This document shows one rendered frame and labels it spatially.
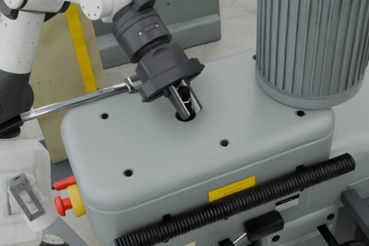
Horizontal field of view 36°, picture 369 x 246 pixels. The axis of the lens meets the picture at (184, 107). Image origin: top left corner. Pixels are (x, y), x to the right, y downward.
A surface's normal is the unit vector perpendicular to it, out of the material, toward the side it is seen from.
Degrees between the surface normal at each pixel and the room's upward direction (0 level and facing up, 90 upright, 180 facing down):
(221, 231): 90
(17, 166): 58
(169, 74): 30
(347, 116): 0
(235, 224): 90
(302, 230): 90
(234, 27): 0
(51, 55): 90
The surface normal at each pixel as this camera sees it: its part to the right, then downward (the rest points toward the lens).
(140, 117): -0.07, -0.71
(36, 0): 0.58, 0.66
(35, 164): 0.55, 0.02
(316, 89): -0.07, 0.70
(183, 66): 0.22, -0.34
